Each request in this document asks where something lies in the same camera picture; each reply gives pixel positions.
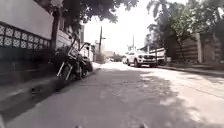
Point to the raised concrete kerb strip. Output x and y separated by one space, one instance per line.
196 69

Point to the grey concrete sidewalk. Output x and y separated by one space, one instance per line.
20 90

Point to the thin utility pole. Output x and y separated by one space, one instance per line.
133 41

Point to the large overhanging tree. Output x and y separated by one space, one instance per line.
90 8

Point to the parked motorcycle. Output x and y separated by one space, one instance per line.
71 66

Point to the wall with patterned blocks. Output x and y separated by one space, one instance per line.
23 20

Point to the white suv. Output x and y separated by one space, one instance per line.
141 58

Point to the utility pole with crossarm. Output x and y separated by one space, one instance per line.
100 40

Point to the roadside bush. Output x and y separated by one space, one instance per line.
100 57

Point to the row of trees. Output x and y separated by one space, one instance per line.
180 20

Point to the grey ribbed boundary wall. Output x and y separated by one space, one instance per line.
190 50

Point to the grey concrete road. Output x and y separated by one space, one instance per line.
133 100

